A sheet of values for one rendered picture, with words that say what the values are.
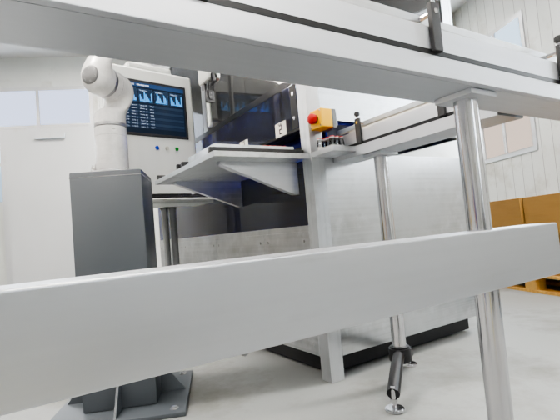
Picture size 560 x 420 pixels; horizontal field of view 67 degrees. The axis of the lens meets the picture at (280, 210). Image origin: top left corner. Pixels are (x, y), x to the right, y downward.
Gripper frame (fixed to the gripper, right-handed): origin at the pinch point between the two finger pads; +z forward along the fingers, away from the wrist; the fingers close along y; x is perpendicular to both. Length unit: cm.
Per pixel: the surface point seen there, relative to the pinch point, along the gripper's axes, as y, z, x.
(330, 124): -21.5, 13.7, -38.2
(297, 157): -10.9, 24.1, -29.5
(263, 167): -2.3, 26.5, -19.1
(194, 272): -92, 56, 46
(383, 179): -34, 37, -50
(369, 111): -12, 4, -69
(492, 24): 99, -148, -377
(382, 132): -40, 21, -46
